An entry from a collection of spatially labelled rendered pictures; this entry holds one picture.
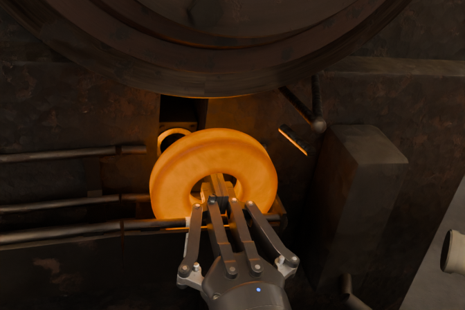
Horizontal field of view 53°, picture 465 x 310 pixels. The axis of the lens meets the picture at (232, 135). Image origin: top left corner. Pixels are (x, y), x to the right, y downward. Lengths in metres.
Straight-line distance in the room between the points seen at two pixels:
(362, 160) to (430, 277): 1.17
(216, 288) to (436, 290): 1.29
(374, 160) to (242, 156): 0.16
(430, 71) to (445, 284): 1.12
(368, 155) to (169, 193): 0.25
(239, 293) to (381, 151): 0.28
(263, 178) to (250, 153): 0.04
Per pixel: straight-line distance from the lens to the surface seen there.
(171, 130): 0.64
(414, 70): 0.70
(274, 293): 0.44
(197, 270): 0.48
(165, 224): 0.57
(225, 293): 0.45
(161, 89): 0.46
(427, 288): 1.69
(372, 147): 0.62
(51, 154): 0.60
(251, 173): 0.56
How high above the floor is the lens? 1.09
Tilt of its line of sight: 31 degrees down
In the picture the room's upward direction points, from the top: 9 degrees clockwise
